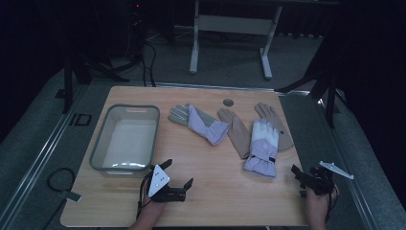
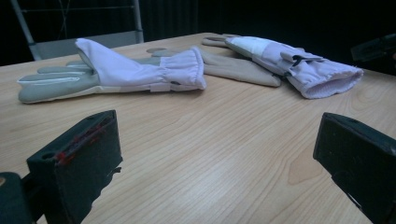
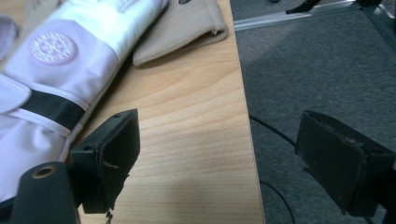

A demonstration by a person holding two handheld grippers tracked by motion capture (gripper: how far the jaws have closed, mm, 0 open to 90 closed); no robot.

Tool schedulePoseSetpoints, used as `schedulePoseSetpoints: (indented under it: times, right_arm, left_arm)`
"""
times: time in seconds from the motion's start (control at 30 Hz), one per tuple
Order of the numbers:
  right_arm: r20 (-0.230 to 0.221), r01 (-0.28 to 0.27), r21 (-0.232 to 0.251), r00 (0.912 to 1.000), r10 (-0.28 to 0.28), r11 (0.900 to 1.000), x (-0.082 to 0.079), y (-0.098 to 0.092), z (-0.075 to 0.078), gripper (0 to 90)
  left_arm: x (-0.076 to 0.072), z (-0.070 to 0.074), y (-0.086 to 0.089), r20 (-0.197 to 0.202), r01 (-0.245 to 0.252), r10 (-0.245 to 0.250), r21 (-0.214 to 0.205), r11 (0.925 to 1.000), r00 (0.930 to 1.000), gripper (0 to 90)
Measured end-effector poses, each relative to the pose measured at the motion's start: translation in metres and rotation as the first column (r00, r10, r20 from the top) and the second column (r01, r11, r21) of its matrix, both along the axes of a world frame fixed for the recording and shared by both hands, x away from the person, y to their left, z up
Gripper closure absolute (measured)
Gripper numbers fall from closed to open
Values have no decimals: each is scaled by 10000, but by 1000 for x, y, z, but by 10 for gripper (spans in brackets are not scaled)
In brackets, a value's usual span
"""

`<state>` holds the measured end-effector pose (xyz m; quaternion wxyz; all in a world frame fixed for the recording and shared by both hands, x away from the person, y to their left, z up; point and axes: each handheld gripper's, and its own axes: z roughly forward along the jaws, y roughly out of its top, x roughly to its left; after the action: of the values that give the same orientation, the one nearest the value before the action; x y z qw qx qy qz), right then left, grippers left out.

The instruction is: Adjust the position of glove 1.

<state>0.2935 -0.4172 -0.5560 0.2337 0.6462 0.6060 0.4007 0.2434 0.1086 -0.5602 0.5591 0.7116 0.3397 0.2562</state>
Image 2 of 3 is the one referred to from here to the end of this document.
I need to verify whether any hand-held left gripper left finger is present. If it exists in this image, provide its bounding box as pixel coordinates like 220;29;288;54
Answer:
26;109;124;224

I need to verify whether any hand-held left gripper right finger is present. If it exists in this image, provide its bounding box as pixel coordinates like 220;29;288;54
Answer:
312;111;396;224

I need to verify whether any lilac white ski glove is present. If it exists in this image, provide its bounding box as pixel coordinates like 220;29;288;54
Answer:
224;35;364;100
17;37;207;105

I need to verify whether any beige glove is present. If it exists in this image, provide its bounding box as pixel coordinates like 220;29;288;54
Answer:
201;33;242;49
151;47;283;88

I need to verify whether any grey metal desk frame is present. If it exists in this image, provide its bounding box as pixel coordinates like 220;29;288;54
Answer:
9;0;145;61

